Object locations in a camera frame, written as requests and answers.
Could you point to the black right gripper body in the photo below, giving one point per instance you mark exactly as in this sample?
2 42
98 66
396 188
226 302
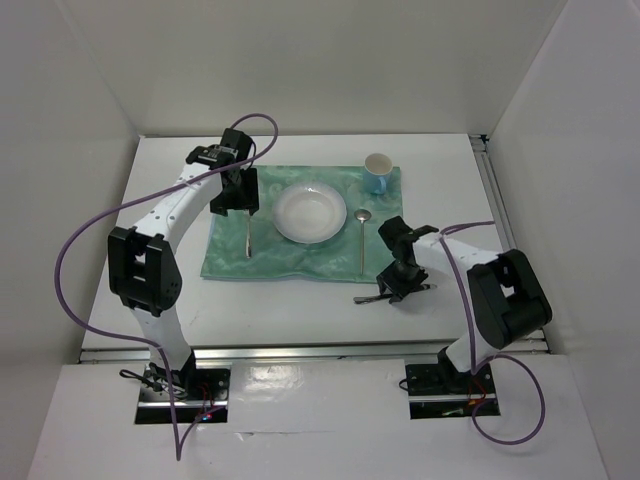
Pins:
404 278

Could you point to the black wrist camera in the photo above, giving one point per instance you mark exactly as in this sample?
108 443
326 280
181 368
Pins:
392 230
238 142

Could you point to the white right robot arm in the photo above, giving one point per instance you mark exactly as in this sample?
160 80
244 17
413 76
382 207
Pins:
502 298

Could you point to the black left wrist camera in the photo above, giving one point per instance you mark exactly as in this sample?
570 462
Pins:
238 142

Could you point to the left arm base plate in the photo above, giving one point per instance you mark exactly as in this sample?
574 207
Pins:
206 397

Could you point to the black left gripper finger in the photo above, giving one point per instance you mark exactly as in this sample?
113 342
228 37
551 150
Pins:
250 186
221 207

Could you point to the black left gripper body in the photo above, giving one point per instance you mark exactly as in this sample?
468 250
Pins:
231 193

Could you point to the aluminium frame rail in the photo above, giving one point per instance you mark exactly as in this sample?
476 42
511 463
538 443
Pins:
445 179

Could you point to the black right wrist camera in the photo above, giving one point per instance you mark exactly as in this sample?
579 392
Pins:
392 230

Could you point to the light blue mug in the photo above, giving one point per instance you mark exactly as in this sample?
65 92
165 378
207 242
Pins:
377 173

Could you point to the silver metal fork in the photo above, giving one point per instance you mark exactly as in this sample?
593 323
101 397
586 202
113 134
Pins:
248 243

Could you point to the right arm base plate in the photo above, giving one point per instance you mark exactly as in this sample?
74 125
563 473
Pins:
430 397

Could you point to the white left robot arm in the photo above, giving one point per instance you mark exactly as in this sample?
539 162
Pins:
143 271

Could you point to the white plate blue rim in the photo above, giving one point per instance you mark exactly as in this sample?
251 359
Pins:
309 213

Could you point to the black handled knife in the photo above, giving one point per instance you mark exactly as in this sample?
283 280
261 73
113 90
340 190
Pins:
361 300

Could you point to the silver metal spoon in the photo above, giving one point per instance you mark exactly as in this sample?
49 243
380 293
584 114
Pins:
362 216

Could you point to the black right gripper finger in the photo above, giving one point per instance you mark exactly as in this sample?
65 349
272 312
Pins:
402 294
383 284

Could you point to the green damask cloth placemat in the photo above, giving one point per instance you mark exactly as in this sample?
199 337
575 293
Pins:
275 257

